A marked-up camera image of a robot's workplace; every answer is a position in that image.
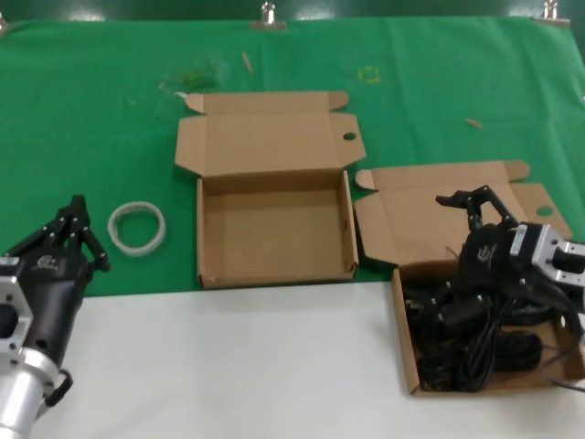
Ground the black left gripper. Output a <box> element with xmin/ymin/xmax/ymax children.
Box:
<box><xmin>0</xmin><ymin>195</ymin><xmax>112</xmax><ymax>368</ymax></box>

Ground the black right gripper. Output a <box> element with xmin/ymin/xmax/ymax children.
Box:
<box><xmin>429</xmin><ymin>184</ymin><xmax>527</xmax><ymax>329</ymax></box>

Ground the cardboard box with round hole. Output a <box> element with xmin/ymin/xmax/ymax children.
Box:
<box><xmin>174</xmin><ymin>90</ymin><xmax>367</xmax><ymax>290</ymax></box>

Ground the green table cloth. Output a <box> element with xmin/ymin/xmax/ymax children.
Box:
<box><xmin>0</xmin><ymin>16</ymin><xmax>585</xmax><ymax>298</ymax></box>

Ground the clear plastic wrapper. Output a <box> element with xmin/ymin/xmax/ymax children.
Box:
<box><xmin>157</xmin><ymin>59</ymin><xmax>229</xmax><ymax>92</ymax></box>

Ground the metal binder clip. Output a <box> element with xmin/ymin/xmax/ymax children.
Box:
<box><xmin>533</xmin><ymin>0</ymin><xmax>571</xmax><ymax>27</ymax></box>
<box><xmin>250</xmin><ymin>2</ymin><xmax>288</xmax><ymax>32</ymax></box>

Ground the white tape ring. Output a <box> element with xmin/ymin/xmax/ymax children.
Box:
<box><xmin>107</xmin><ymin>199</ymin><xmax>166</xmax><ymax>257</ymax></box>

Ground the black power cable showing plug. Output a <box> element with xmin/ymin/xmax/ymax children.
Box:
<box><xmin>404</xmin><ymin>269</ymin><xmax>554</xmax><ymax>339</ymax></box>

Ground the cardboard box holding cable pile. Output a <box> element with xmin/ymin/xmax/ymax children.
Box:
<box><xmin>354</xmin><ymin>159</ymin><xmax>585</xmax><ymax>397</ymax></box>

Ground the black coiled power cable bundle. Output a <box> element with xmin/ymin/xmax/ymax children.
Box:
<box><xmin>418</xmin><ymin>331</ymin><xmax>545</xmax><ymax>393</ymax></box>

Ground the black arm cable metal connector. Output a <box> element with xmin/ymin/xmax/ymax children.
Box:
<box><xmin>520</xmin><ymin>278</ymin><xmax>585</xmax><ymax>394</ymax></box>

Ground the short black arm cable loop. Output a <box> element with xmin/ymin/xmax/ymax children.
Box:
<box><xmin>43</xmin><ymin>368</ymin><xmax>74</xmax><ymax>408</ymax></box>

